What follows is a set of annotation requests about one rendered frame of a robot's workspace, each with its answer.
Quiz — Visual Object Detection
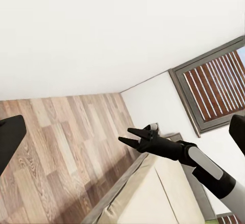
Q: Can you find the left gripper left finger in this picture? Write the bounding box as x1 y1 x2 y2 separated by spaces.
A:
0 114 27 176

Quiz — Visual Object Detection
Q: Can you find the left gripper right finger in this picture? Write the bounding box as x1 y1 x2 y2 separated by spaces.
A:
229 114 245 156

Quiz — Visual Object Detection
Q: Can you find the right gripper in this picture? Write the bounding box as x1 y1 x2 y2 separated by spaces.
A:
118 128 171 158

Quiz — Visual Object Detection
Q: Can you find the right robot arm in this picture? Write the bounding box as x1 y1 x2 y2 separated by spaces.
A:
118 122 245 224

